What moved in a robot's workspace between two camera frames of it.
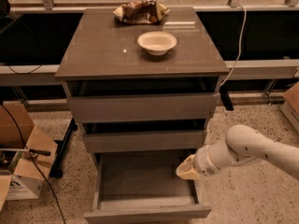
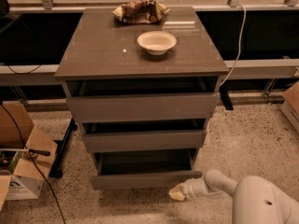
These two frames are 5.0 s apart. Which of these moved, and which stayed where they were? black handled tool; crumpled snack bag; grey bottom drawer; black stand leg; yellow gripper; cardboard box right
Moved: grey bottom drawer; yellow gripper
Stayed: crumpled snack bag; cardboard box right; black handled tool; black stand leg
